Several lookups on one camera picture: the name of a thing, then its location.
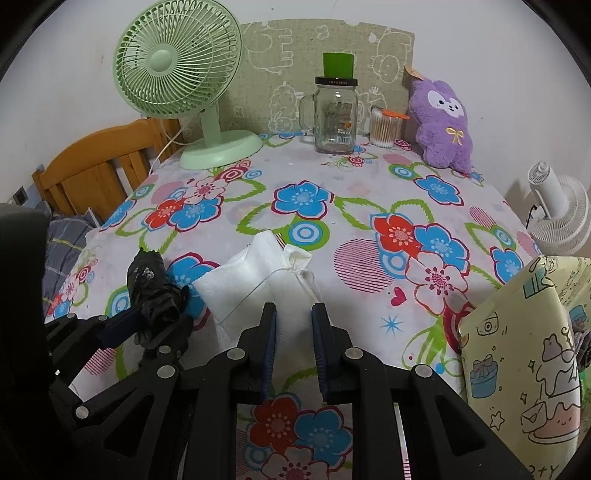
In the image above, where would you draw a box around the white cloth pack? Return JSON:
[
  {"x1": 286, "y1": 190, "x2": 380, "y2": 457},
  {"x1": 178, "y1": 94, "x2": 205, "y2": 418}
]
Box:
[{"x1": 194, "y1": 231, "x2": 322, "y2": 391}]

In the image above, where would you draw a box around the black plastic bag bundle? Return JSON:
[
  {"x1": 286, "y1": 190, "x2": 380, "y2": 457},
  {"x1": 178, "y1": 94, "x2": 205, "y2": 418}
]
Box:
[{"x1": 127, "y1": 249, "x2": 191, "y2": 307}]

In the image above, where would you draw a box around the grey plaid pillow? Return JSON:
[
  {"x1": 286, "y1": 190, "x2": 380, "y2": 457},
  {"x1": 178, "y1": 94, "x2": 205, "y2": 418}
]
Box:
[{"x1": 42, "y1": 203, "x2": 96, "y2": 315}]

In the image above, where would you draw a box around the floral tablecloth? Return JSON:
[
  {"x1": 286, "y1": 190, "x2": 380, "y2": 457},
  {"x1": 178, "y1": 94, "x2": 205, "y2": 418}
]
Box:
[{"x1": 43, "y1": 131, "x2": 544, "y2": 480}]

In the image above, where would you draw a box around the yellow patterned storage box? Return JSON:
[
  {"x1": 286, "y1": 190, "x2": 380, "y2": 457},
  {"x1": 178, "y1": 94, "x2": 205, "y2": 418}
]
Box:
[{"x1": 459, "y1": 255, "x2": 590, "y2": 479}]

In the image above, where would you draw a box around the cotton swab container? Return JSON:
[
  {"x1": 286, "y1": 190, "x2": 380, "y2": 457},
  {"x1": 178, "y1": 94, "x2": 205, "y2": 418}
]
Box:
[{"x1": 369, "y1": 106, "x2": 410, "y2": 148}]

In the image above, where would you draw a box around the glass mason jar mug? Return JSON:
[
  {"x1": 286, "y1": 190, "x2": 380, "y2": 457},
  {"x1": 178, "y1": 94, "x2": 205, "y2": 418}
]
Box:
[{"x1": 298, "y1": 77, "x2": 359, "y2": 155}]

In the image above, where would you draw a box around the purple plush bunny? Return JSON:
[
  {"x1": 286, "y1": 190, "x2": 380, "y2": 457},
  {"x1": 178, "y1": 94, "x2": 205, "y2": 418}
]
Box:
[{"x1": 406, "y1": 67, "x2": 473, "y2": 175}]

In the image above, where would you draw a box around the white standing fan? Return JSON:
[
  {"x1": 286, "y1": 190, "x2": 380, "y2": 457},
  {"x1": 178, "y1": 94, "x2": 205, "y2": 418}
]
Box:
[{"x1": 526, "y1": 162, "x2": 590, "y2": 255}]

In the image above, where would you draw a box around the green desk fan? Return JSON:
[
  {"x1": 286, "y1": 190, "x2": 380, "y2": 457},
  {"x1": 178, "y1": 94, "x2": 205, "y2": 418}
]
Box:
[{"x1": 113, "y1": 1, "x2": 263, "y2": 170}]

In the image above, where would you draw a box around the green cup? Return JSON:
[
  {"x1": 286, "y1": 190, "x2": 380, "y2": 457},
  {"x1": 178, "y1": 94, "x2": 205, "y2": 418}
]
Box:
[{"x1": 322, "y1": 52, "x2": 355, "y2": 80}]

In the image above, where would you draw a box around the wall power outlet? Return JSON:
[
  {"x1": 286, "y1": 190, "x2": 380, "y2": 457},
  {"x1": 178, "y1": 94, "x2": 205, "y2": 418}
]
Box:
[{"x1": 12, "y1": 186, "x2": 28, "y2": 206}]

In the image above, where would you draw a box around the green fan white cable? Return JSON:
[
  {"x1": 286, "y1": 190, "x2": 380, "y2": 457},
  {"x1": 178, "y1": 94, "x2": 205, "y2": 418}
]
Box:
[{"x1": 147, "y1": 115, "x2": 195, "y2": 174}]

